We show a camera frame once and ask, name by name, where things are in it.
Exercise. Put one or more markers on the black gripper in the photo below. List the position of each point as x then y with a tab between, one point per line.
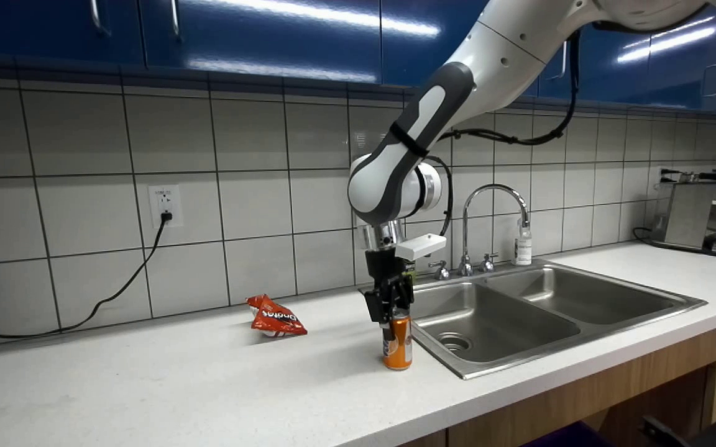
387	269

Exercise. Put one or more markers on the orange soda can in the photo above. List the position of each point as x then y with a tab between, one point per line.
397	350

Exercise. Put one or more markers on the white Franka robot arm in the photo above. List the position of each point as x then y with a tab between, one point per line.
497	50

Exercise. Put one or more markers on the stainless steel double sink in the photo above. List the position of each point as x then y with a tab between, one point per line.
539	327

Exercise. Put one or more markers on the chrome gooseneck faucet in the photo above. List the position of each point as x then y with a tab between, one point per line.
465	232

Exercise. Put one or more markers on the orange chip bag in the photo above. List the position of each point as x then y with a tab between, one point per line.
274	320

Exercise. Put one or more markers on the small white bottle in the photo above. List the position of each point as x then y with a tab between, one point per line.
524	248

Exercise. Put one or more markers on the glossy blue cabinet door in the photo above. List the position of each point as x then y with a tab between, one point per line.
663	66
422	33
42	33
274	40

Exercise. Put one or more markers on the wooden base cabinet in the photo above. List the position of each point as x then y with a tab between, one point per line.
663	364

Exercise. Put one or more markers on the silver black coffee machine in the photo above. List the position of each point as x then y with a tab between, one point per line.
694	215

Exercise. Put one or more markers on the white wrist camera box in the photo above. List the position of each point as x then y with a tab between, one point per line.
421	248

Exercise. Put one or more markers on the white wall power outlet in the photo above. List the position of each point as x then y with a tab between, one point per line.
161	201

